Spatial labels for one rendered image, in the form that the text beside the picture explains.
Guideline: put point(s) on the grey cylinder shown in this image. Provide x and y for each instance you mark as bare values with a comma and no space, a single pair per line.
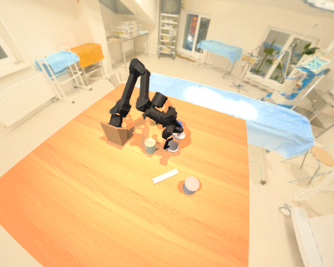
191,185

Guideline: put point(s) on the glass french press with black knob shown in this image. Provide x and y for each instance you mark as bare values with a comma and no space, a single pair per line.
172,144

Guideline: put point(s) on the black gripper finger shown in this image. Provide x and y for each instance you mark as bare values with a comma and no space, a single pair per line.
176,123
176,130

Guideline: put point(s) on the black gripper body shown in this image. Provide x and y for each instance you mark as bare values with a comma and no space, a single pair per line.
169,128

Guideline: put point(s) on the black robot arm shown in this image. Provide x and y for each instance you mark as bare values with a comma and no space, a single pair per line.
143,103

